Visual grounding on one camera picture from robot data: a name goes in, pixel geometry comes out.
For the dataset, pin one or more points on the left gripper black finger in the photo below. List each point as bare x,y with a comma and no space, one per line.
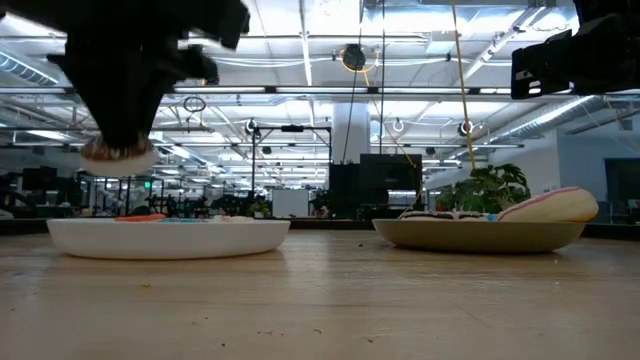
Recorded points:
122,110

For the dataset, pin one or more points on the small chocolate donut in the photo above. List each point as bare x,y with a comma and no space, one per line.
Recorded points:
117,162

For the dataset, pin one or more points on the small red donut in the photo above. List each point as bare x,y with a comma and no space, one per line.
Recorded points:
140,218

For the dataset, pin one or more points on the small blue donut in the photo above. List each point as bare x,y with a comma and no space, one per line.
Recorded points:
185,220

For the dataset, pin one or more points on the small white donut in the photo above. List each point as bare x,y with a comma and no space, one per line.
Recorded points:
232,219

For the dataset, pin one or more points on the large pink donut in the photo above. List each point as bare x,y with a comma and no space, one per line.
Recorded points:
555,205

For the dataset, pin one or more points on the large chocolate donut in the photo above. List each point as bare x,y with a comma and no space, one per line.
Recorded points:
440,216

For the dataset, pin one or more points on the white round plate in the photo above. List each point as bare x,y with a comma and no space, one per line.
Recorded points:
165,240

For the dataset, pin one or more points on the green leafy plant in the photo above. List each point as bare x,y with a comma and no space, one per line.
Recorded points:
490,192

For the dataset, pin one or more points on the white board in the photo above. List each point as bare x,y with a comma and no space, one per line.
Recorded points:
290,202

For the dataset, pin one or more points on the grey-green round plate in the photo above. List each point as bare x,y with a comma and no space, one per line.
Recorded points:
475,237

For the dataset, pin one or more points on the black gantry frame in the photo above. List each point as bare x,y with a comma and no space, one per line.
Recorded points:
292,128

